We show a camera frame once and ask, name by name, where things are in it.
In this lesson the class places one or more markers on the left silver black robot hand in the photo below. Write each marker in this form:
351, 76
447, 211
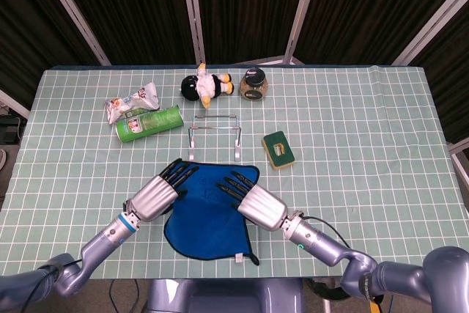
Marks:
152, 197

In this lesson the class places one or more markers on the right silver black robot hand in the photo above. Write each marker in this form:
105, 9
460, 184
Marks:
262, 206

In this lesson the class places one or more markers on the blue cloth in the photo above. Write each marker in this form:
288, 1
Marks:
205, 225

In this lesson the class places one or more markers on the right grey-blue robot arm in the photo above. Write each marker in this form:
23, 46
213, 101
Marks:
329, 247

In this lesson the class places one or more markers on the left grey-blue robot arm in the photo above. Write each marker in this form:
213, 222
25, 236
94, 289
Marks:
102, 239

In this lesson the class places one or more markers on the yellow sponge with green pad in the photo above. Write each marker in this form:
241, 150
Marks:
278, 146

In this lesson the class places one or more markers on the green chip can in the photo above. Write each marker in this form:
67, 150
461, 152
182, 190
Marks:
146, 124

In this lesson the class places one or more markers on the grey-blue robot torso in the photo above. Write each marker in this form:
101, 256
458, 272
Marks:
220, 296

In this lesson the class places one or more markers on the white crumpled snack bag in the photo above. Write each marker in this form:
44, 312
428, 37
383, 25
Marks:
139, 98

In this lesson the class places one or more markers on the black round floor base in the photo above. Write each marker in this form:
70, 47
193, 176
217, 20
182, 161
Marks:
326, 289

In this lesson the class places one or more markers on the green checked tablecloth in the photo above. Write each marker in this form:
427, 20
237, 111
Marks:
366, 181

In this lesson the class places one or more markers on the black white plush penguin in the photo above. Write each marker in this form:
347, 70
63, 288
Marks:
190, 87

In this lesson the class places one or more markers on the glass jar with black lid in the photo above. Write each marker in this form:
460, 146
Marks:
254, 89

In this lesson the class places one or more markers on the black box on floor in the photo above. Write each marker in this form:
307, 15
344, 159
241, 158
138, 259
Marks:
9, 129

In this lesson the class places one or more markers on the white screen frame post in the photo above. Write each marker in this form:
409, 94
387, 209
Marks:
73, 12
194, 16
302, 12
428, 23

